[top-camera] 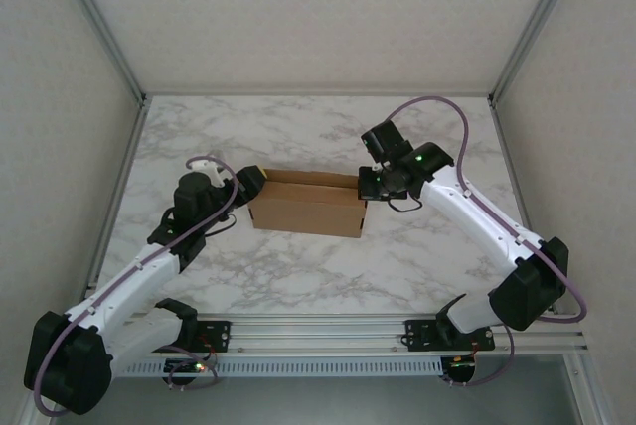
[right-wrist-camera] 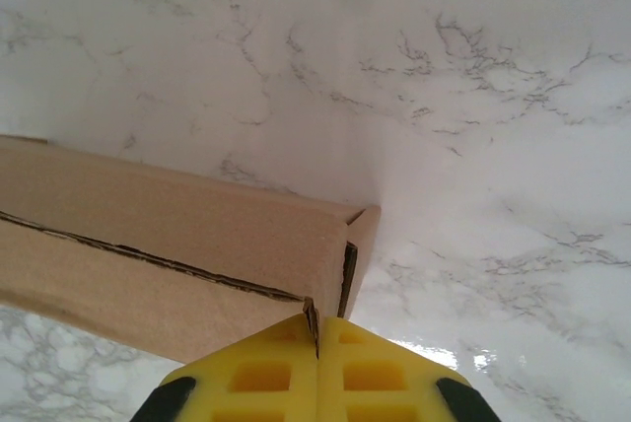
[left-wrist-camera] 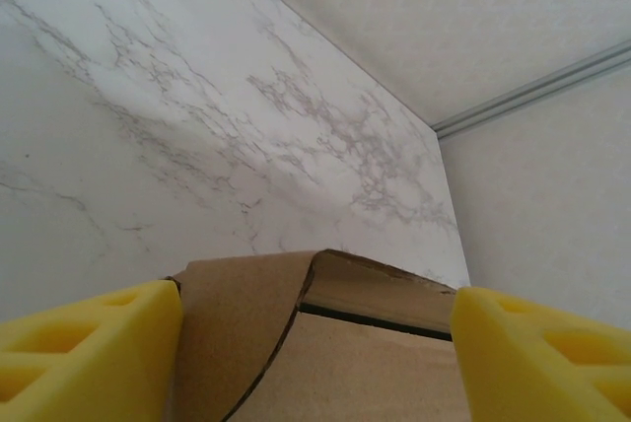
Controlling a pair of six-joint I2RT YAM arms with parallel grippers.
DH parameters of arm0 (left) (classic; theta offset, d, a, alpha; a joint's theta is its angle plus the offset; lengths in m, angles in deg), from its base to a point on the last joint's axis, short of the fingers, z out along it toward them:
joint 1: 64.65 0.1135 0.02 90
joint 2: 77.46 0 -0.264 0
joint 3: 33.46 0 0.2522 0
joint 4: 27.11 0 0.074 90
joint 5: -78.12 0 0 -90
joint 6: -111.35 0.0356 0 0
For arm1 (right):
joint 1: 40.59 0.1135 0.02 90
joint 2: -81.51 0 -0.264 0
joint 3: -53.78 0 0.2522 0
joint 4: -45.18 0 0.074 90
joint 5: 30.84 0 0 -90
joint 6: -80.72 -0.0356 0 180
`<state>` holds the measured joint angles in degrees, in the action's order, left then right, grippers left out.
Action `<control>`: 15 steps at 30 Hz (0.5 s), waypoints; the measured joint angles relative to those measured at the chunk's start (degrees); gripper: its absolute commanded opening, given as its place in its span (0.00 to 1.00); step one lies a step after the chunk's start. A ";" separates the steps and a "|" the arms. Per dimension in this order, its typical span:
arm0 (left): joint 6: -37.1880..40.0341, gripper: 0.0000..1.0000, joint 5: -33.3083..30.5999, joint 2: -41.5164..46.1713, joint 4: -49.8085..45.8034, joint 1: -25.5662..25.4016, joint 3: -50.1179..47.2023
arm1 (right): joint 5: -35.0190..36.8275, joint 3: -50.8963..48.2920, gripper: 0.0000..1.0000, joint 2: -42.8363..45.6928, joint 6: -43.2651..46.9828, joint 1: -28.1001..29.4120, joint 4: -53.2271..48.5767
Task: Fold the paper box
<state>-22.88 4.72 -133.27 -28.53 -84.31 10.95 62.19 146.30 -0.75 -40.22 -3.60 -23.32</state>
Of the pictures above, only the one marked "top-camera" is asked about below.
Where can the brown cardboard box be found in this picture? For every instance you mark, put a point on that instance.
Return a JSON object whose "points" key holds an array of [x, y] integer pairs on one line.
{"points": [[308, 206]]}

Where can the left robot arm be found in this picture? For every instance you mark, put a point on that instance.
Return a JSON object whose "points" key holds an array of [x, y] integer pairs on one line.
{"points": [[64, 365]]}

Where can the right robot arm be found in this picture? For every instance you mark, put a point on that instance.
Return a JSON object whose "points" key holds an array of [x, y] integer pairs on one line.
{"points": [[526, 291]]}

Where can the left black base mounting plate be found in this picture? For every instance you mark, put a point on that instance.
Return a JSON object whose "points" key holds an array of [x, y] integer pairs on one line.
{"points": [[218, 335]]}

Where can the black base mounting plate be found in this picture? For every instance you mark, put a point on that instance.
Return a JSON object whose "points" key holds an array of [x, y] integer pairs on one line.
{"points": [[218, 335], [422, 335]]}

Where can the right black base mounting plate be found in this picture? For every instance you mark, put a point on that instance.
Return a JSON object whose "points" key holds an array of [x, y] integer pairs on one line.
{"points": [[422, 335]]}

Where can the black controller board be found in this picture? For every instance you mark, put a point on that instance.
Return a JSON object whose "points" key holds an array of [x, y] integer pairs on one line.
{"points": [[186, 368], [459, 370]]}

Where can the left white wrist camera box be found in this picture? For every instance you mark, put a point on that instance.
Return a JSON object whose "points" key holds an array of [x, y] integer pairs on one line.
{"points": [[211, 169]]}

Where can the aluminium table side rail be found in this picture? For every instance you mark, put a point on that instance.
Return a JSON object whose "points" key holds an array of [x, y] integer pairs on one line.
{"points": [[121, 186], [512, 167]]}

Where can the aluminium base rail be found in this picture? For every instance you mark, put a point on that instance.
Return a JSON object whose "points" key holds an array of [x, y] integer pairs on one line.
{"points": [[318, 333]]}

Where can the aluminium frame post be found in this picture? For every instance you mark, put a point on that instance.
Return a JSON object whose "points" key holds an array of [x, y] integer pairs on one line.
{"points": [[99, 23], [539, 23]]}

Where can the aluminium frame leg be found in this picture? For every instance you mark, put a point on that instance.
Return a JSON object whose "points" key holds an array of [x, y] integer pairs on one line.
{"points": [[586, 390]]}

